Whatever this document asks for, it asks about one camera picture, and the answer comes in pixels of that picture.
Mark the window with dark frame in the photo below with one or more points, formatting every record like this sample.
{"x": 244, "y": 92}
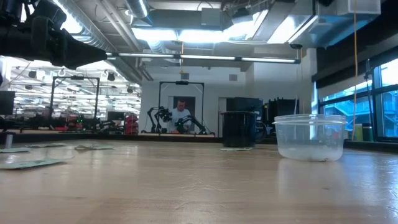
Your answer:
{"x": 388, "y": 109}

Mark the dark green container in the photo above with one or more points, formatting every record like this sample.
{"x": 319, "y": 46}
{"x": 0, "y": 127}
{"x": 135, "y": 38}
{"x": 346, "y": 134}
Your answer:
{"x": 367, "y": 133}

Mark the person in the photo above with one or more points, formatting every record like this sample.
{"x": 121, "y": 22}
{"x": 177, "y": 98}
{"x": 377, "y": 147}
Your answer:
{"x": 180, "y": 116}

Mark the long black light bar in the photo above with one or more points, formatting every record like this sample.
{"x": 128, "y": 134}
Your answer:
{"x": 205, "y": 57}

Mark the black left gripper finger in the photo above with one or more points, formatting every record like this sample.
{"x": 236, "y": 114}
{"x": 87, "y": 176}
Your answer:
{"x": 77, "y": 54}

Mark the black background rig frame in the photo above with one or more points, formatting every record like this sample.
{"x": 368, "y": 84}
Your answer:
{"x": 182, "y": 82}
{"x": 76, "y": 77}

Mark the black thin stand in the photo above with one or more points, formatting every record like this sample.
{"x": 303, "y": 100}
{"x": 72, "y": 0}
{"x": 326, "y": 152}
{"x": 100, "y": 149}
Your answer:
{"x": 368, "y": 93}

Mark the black background robot arm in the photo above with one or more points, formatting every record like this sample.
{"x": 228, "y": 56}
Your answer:
{"x": 186, "y": 120}
{"x": 164, "y": 114}

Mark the yellow-green container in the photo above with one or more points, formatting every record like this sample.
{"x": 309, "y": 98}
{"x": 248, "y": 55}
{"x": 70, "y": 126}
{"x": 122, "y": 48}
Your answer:
{"x": 358, "y": 132}

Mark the black cup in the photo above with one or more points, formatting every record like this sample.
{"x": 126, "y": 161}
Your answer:
{"x": 237, "y": 129}

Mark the black dome camera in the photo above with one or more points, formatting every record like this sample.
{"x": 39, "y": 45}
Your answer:
{"x": 295, "y": 46}

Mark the dark doorway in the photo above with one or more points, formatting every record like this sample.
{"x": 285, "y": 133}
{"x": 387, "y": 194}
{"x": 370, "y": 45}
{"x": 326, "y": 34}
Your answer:
{"x": 189, "y": 104}

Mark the clear plastic container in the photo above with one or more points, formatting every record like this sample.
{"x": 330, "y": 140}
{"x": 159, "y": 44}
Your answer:
{"x": 311, "y": 137}

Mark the grey ceiling box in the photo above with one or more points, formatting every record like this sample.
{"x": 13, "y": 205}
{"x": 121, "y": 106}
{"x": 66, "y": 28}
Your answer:
{"x": 211, "y": 17}

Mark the black monitor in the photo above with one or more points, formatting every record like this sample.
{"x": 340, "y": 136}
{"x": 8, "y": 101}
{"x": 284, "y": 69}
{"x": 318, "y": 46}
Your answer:
{"x": 6, "y": 102}

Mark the silver ventilation duct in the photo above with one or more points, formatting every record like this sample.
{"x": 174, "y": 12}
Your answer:
{"x": 138, "y": 7}
{"x": 93, "y": 34}

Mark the grey wall vent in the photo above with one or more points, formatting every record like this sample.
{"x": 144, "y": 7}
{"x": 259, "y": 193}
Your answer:
{"x": 233, "y": 77}
{"x": 185, "y": 76}

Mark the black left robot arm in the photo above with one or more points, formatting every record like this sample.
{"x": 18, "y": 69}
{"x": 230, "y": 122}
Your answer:
{"x": 9, "y": 9}

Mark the grey metal post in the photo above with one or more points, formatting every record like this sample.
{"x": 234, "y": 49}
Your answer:
{"x": 9, "y": 140}

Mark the red storage bins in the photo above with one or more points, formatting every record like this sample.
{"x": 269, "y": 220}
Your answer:
{"x": 132, "y": 124}

